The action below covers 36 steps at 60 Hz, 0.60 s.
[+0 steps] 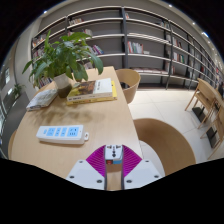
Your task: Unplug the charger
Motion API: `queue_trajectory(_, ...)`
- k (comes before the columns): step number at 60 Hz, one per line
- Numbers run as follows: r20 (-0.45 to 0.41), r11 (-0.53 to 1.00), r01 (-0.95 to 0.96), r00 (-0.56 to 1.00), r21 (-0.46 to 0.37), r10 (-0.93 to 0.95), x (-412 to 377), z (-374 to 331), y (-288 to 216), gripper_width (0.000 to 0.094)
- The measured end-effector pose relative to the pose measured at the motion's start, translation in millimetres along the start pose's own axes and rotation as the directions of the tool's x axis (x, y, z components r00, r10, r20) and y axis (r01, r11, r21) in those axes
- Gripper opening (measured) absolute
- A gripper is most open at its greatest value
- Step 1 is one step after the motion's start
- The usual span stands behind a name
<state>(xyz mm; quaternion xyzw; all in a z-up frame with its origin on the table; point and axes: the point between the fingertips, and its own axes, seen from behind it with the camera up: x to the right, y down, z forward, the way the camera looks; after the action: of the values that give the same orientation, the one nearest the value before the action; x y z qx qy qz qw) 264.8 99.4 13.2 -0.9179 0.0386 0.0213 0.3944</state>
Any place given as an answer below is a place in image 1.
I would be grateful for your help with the small white charger block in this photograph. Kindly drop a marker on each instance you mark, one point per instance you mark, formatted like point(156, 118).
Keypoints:
point(113, 152)

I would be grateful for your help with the slatted wooden chair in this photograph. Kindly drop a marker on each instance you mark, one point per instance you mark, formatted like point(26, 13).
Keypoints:
point(218, 126)
point(201, 100)

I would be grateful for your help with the yellow book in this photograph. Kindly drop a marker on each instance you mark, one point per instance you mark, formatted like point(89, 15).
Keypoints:
point(114, 90)

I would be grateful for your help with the round-backed wooden chair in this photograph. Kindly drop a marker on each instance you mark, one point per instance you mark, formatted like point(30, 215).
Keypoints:
point(166, 143)
point(11, 143)
point(130, 81)

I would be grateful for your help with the grey shelf unit with books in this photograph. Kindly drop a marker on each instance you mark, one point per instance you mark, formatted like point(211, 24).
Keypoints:
point(146, 30)

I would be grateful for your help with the white and brown book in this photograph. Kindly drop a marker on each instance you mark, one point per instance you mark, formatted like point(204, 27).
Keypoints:
point(100, 87)

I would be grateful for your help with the light wooden side table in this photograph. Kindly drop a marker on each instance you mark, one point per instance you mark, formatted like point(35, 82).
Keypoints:
point(210, 88)

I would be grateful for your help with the green plant in white pot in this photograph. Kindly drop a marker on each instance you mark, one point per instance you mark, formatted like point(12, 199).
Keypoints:
point(61, 58)

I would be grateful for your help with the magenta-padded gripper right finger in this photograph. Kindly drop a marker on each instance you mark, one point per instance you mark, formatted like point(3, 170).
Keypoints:
point(143, 173)

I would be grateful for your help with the grey-white magazine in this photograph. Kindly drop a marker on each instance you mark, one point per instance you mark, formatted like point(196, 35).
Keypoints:
point(41, 99)

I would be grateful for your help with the white power strip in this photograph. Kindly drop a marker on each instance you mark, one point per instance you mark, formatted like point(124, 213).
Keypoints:
point(61, 132)

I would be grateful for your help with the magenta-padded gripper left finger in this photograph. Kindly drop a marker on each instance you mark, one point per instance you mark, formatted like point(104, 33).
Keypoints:
point(83, 173)

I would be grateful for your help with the small distant green plant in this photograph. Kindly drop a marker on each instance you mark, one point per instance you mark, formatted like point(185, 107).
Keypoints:
point(17, 90)

